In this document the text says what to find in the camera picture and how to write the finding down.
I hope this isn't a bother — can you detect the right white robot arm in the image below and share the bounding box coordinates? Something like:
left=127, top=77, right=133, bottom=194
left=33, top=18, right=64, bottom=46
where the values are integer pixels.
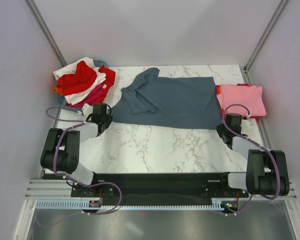
left=216, top=113, right=290, bottom=199

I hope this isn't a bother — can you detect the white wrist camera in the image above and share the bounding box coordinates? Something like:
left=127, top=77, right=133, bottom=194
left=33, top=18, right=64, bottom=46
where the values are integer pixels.
left=241, top=116, right=254, bottom=135
left=77, top=103, right=94, bottom=117

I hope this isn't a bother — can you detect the right aluminium frame post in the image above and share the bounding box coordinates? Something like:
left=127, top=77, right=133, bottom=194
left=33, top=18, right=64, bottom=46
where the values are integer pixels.
left=242, top=0, right=290, bottom=75

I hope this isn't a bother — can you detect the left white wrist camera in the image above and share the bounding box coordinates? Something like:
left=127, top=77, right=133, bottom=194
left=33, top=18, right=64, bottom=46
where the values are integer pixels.
left=77, top=103, right=94, bottom=117

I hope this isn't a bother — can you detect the teal laundry basket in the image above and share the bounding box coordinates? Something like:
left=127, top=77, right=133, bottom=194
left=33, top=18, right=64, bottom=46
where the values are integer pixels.
left=53, top=57, right=109, bottom=112

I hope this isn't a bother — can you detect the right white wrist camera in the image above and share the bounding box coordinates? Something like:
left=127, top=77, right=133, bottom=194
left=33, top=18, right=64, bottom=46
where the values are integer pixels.
left=241, top=116, right=254, bottom=135

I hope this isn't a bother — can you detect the white slotted cable duct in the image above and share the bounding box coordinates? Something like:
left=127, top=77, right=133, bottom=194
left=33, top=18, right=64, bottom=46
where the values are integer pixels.
left=35, top=199, right=239, bottom=211

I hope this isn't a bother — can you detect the left aluminium frame post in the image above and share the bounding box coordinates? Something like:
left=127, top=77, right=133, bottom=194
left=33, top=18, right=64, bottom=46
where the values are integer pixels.
left=24, top=0, right=67, bottom=67

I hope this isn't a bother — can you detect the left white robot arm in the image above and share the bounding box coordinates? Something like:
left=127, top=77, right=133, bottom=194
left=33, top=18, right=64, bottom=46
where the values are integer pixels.
left=40, top=103, right=113, bottom=197

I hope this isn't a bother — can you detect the aluminium rail profile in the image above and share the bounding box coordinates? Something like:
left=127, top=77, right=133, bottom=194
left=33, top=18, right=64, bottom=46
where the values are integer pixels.
left=26, top=176, right=296, bottom=199

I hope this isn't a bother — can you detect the grey-blue t shirt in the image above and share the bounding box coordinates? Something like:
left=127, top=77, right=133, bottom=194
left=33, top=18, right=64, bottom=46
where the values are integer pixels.
left=112, top=67, right=222, bottom=130

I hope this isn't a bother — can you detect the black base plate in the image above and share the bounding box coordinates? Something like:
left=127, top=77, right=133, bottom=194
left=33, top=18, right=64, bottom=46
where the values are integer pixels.
left=42, top=172, right=251, bottom=207

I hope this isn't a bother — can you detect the aluminium frame post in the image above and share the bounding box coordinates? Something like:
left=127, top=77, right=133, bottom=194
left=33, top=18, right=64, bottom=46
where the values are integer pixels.
left=242, top=0, right=290, bottom=75
left=24, top=0, right=67, bottom=67

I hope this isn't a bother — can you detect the magenta t shirt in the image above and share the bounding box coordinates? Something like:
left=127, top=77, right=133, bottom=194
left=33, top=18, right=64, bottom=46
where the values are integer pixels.
left=65, top=84, right=108, bottom=108

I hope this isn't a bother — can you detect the white t shirt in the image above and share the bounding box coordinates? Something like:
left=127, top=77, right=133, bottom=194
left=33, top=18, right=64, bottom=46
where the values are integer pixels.
left=53, top=60, right=106, bottom=105

